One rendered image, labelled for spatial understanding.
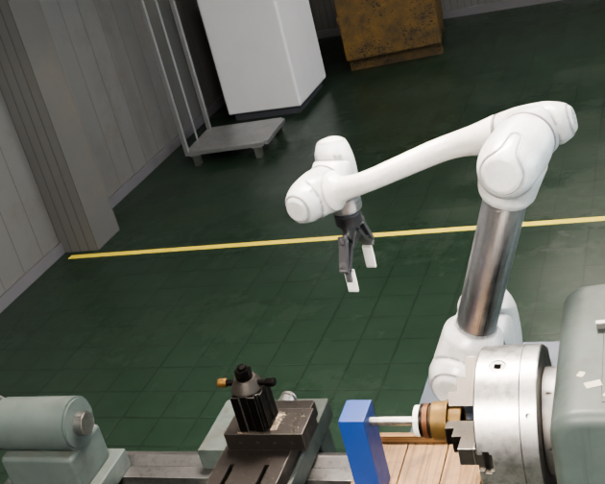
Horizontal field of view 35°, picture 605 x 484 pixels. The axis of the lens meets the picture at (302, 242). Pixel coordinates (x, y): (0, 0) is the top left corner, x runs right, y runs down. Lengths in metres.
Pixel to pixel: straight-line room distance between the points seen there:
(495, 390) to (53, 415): 1.11
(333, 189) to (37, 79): 3.97
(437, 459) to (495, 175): 0.70
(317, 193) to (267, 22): 5.57
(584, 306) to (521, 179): 0.30
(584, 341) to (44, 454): 1.35
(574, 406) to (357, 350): 2.73
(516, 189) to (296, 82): 5.98
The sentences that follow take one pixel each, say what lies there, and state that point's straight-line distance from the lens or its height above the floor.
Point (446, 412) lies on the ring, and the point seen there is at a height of 1.12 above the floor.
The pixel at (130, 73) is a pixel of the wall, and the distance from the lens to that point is 7.57.
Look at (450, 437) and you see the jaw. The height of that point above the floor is 1.08.
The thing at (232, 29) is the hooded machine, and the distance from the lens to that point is 7.97.
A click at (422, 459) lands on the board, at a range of 2.32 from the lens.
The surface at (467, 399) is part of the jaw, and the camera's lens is 2.06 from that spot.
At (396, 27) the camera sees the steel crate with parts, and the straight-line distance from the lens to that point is 8.67.
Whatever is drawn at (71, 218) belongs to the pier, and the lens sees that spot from 6.41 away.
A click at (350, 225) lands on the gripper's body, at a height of 1.29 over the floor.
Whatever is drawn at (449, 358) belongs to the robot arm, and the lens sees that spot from 2.38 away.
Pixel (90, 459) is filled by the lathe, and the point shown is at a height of 0.97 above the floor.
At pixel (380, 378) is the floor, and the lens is 4.22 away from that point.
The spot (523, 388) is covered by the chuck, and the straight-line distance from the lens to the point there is 1.92.
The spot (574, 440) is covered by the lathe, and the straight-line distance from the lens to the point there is 1.80.
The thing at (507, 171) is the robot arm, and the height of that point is 1.54.
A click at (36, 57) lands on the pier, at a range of 6.14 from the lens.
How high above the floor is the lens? 2.33
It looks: 24 degrees down
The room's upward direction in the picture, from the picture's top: 15 degrees counter-clockwise
